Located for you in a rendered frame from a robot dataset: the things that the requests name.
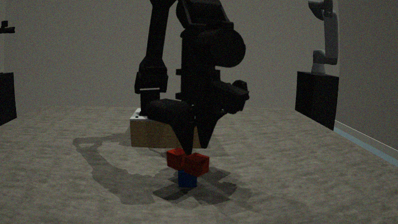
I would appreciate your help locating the blue cube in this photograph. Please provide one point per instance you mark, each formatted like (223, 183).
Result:
(186, 180)

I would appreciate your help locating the red cube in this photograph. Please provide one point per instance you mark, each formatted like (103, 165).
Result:
(175, 158)
(196, 164)

